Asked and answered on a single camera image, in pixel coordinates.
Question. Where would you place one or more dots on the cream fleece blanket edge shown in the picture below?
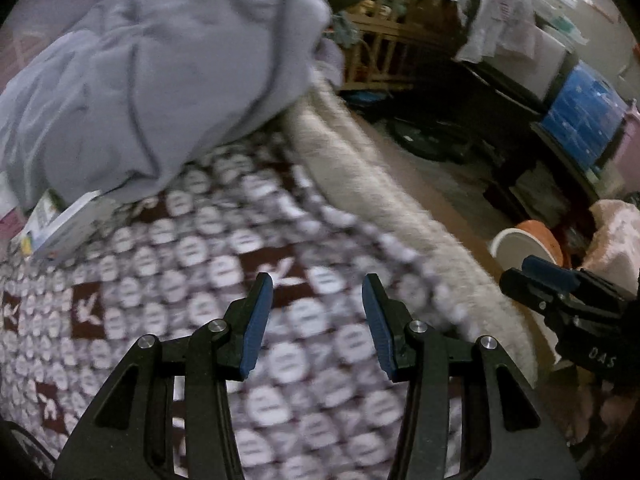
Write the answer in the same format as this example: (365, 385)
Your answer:
(390, 185)

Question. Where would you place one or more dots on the grey appliance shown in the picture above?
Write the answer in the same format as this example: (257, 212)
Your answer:
(545, 65)

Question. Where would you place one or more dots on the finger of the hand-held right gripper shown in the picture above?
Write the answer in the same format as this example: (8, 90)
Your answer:
(525, 287)
(547, 270)

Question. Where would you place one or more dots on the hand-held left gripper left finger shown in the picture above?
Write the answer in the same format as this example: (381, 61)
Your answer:
(257, 330)

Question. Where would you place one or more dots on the white printed cloth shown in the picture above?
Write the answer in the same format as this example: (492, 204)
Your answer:
(495, 10)

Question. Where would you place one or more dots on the white plastic basin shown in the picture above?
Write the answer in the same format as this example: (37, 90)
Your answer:
(520, 252)

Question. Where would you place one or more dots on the pink plastic bin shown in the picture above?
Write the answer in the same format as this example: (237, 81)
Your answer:
(631, 140)

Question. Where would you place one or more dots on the blue storage box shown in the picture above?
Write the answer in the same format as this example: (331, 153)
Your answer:
(585, 105)

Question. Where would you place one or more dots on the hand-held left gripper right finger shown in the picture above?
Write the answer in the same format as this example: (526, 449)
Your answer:
(377, 330)

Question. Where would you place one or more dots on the grey duvet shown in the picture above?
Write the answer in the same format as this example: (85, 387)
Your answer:
(150, 70)

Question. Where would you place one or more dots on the brown white printed blanket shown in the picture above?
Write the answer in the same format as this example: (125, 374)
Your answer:
(200, 285)

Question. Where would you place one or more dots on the orange plastic basin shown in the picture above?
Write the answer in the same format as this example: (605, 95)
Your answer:
(542, 237)

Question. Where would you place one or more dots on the white cardboard box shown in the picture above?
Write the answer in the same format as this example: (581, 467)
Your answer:
(60, 225)

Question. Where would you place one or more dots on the dark desk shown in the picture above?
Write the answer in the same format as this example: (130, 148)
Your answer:
(505, 90)

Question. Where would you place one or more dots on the pink fleece cloth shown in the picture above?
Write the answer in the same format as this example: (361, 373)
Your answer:
(612, 235)

